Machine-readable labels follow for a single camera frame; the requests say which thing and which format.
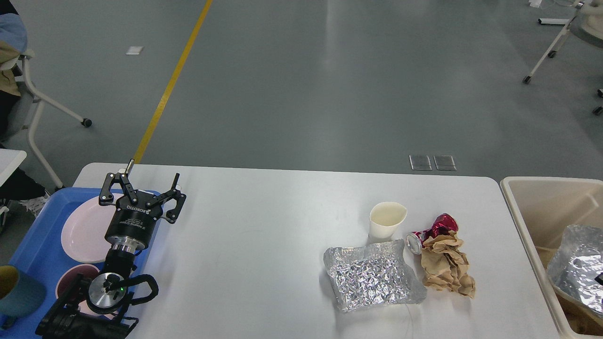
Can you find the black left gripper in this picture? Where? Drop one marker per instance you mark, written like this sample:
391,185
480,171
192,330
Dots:
134,223

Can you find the foil container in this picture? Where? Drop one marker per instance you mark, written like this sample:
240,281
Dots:
576,263

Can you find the brown paper bag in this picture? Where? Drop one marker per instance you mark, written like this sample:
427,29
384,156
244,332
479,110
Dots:
578,317

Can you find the pink plate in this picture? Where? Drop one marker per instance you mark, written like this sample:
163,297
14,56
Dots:
83,234

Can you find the cream paper cup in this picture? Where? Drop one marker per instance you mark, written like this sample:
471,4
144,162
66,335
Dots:
385,218

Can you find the aluminium foil tray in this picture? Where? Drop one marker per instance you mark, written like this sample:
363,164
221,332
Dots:
372,275

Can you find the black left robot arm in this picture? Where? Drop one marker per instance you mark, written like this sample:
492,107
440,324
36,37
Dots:
95,308

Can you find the beige plastic bin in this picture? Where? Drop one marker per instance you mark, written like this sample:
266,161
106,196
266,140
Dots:
542,208

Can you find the blue plastic tray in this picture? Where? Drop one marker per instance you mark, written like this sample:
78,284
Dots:
41,255

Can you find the seated person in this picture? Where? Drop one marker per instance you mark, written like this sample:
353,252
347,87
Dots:
19,186

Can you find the white side table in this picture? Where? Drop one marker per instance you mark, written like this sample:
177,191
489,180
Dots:
9,162

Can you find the white chair left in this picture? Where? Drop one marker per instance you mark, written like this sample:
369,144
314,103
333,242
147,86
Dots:
33,96

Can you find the white chair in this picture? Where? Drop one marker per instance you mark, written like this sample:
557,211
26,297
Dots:
33,96
585,24

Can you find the teal mug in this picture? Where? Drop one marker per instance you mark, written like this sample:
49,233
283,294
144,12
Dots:
20,295

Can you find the crumpled brown paper ball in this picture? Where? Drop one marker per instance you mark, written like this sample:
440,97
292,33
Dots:
446,266

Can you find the crushed red can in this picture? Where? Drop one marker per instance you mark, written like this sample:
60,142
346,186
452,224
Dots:
443,224

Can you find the floor socket plate right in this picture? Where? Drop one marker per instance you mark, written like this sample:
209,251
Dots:
445,163

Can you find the floor socket plate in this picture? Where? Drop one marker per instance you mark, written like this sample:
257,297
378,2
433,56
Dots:
420,163
445,163

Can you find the floor socket plate left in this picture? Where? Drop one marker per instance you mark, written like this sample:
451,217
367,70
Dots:
420,163

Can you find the white chair right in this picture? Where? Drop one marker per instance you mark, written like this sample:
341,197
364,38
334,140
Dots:
585,24

